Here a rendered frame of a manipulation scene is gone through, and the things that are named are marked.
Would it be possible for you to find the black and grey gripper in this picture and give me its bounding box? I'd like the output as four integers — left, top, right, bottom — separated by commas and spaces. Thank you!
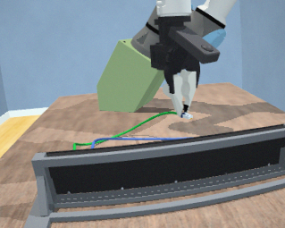
150, 16, 200, 117

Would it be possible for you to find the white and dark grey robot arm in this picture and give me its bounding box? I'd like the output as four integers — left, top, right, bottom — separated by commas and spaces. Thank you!
130, 0, 237, 64

